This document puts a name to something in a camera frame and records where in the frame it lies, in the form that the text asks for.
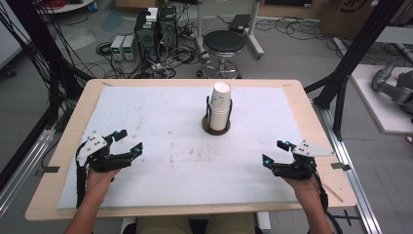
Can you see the person's right hand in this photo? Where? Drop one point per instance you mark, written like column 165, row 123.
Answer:
column 301, row 188

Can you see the person's left hand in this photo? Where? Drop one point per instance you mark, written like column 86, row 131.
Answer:
column 99, row 182

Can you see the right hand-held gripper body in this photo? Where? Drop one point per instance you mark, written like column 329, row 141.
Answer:
column 300, row 167

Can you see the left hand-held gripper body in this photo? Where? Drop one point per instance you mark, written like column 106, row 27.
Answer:
column 97, row 156

